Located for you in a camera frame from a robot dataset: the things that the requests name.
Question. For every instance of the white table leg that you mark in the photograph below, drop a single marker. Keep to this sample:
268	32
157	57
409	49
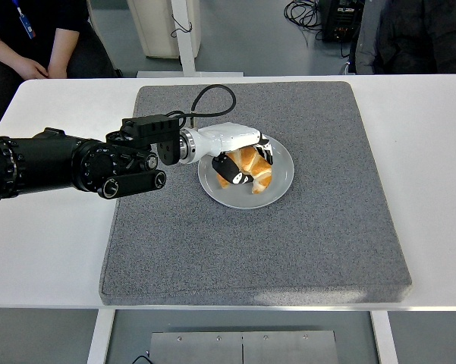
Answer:
98	337
384	337

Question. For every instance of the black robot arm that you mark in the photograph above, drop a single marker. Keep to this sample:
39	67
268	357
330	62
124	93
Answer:
41	163

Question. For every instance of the golden croissant bread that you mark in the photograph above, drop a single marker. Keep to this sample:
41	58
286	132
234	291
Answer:
260	178

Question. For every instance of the person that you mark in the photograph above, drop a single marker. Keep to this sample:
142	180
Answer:
421	38
41	19

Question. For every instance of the white table post with base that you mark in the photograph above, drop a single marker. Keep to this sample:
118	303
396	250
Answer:
186	45

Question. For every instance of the person's right hand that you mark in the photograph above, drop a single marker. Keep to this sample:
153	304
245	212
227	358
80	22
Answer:
30	70

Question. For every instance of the grey round plate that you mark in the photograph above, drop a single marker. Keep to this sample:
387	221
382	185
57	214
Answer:
277	189

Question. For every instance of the grey speckled mat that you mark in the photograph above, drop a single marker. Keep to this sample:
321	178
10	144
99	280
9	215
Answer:
250	258

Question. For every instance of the black equipment box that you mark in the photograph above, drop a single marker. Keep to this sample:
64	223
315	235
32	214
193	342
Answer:
341	22

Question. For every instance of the grey metal plate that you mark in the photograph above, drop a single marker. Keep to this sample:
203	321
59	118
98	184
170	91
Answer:
212	350

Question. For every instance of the white cabinet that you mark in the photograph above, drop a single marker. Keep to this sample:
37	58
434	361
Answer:
155	30

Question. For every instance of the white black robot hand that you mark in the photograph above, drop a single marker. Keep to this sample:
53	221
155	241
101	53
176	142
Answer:
227	138

